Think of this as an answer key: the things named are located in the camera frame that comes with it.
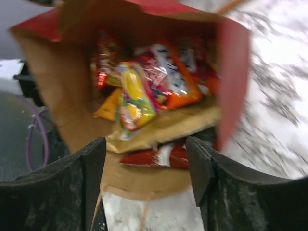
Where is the orange snack packet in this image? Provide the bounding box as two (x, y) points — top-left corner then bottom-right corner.
(134, 39), (203, 110)

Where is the gold chips bag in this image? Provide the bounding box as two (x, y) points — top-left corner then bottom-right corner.
(106, 98), (222, 154)

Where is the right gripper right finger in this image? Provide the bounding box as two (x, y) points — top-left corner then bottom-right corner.
(186, 136), (308, 231)

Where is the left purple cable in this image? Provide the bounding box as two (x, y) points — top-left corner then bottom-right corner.
(16, 93), (51, 172)

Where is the red Fox's fruit candy bag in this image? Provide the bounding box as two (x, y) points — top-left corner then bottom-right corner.
(116, 59), (169, 132)

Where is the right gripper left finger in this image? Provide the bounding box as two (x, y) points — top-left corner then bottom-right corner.
(0, 137), (106, 231)

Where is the red KitKat wrapper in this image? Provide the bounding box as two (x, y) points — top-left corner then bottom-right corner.
(120, 142), (189, 169)

